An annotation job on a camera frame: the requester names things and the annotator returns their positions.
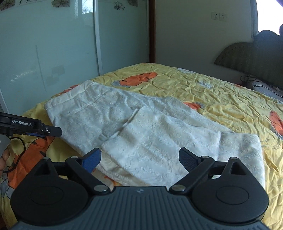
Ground white textured pants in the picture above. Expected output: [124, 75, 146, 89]
[45, 80, 265, 187]

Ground left hand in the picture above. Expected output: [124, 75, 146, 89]
[0, 148, 10, 173]

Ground yellow carrot print bedspread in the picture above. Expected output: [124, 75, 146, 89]
[1, 63, 282, 229]

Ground frosted glass wardrobe door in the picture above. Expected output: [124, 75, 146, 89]
[1, 0, 149, 115]

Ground grey striped pillow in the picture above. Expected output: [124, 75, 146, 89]
[251, 80, 283, 102]

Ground dark scalloped headboard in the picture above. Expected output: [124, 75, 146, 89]
[214, 30, 282, 88]

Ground bright window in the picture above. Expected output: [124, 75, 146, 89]
[250, 0, 282, 38]

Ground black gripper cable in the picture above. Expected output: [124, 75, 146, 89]
[2, 136, 38, 174]

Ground black cable by pillow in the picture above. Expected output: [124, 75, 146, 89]
[239, 74, 262, 88]

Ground white wall socket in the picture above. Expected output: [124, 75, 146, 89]
[211, 12, 227, 22]

